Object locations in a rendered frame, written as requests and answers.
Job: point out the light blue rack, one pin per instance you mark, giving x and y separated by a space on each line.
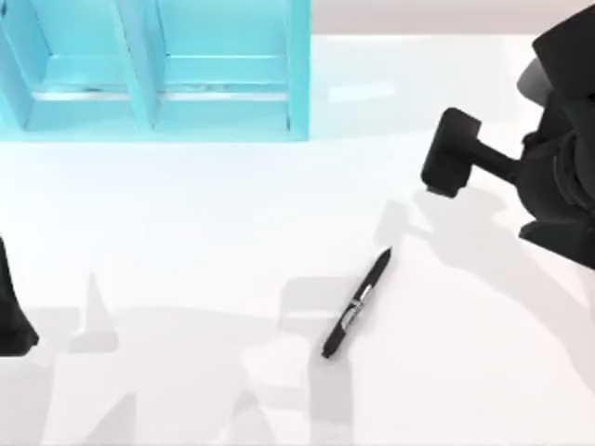
144 69

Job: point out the pale grey rounded box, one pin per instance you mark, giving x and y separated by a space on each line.
534 83

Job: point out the black pen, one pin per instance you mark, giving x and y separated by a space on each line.
355 304

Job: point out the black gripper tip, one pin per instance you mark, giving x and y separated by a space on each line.
11 320

